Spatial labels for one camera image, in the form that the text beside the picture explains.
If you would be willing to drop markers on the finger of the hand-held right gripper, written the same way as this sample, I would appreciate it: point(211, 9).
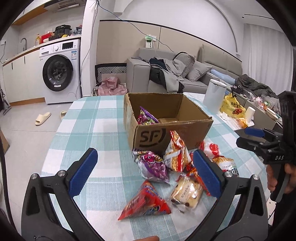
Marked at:
point(251, 142)
point(254, 132)

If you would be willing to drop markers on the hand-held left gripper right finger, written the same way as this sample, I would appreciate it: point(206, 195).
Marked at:
point(205, 173)

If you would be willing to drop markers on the person's left hand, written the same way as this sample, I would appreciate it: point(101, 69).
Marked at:
point(152, 238)

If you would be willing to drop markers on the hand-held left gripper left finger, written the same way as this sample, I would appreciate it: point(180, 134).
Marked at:
point(83, 172)

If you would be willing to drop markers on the range hood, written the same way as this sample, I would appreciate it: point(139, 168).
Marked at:
point(64, 4)

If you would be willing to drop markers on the grey cushion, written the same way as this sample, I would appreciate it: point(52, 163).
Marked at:
point(198, 70)
point(186, 61)

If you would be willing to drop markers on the mop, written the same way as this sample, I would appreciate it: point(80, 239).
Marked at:
point(4, 104)

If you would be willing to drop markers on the white cylindrical bin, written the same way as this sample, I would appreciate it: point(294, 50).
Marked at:
point(214, 97)

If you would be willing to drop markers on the clear bread packet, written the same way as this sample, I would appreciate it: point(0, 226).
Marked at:
point(185, 192)

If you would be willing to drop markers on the red orange snack packet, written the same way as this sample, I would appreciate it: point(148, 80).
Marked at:
point(193, 172)

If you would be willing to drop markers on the red triangular snack packet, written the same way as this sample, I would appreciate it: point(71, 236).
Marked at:
point(145, 204)

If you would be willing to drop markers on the pink cloth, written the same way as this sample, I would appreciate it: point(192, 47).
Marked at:
point(111, 87)

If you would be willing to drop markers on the black pressure cooker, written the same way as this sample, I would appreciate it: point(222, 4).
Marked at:
point(63, 31)

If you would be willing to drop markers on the white curtain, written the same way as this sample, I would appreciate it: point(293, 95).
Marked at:
point(266, 53)

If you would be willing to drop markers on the red-white snack bag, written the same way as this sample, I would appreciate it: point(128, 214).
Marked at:
point(224, 162)

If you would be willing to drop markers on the brown cardboard box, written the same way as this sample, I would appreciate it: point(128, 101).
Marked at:
point(148, 139)

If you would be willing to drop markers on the black white patterned basket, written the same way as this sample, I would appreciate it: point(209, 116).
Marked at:
point(111, 68)

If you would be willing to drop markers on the low coffee table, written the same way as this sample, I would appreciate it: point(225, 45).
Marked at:
point(261, 118)

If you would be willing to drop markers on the checked tablecloth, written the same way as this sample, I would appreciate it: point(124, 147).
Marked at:
point(92, 120)

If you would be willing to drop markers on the grey sofa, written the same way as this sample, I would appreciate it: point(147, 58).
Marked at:
point(137, 76)

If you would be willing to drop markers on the dark green coat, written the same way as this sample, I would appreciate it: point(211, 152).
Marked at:
point(254, 84)

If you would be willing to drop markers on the kitchen faucet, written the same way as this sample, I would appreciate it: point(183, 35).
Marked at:
point(25, 42)

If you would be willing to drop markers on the grey hoodie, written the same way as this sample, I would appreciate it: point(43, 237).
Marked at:
point(174, 74)

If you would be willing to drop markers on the white washing machine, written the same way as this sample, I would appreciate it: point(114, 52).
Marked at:
point(60, 71)

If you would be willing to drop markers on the black clothes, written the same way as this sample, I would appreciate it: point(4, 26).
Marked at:
point(157, 74)

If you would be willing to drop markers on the purple snack packet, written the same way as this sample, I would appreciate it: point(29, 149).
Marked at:
point(146, 117)
point(152, 166)

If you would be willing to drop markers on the light blue pillow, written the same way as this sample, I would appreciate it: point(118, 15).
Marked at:
point(222, 76)

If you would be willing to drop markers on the person's right hand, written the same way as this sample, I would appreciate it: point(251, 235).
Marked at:
point(291, 178)

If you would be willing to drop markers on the beige slipper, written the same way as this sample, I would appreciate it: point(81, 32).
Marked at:
point(42, 118)
point(63, 114)

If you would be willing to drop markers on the white kitchen counter cabinet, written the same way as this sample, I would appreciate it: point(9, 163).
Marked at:
point(23, 74)

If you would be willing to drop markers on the red box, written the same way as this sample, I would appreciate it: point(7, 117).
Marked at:
point(47, 38)

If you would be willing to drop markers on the white paper cup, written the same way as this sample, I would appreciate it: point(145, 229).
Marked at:
point(250, 114)

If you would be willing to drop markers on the yellow soap bottle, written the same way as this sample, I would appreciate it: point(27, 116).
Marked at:
point(37, 41)

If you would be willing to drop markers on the white crumpled tissue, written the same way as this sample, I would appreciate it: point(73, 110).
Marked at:
point(225, 115)

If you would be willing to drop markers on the orange noodle snack packet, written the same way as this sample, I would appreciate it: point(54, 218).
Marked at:
point(177, 153)

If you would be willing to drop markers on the yellow plastic bag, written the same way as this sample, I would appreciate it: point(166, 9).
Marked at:
point(232, 106)

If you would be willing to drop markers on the red balloon glue packet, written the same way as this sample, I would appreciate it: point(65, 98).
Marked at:
point(211, 149)

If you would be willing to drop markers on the wooden wall cabinet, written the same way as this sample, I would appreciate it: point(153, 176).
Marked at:
point(32, 12)

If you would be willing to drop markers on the white wall control panel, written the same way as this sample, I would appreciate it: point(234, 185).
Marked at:
point(150, 41)

